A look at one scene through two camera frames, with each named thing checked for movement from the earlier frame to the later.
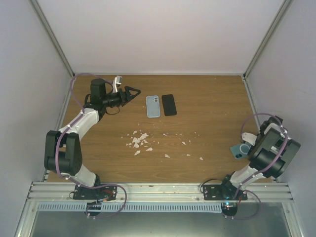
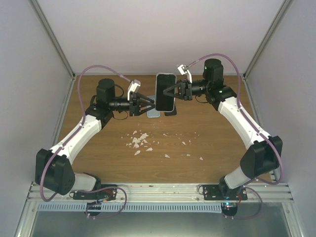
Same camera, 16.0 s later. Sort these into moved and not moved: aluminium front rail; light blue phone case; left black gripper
Moved: left black gripper
Not moved: aluminium front rail; light blue phone case
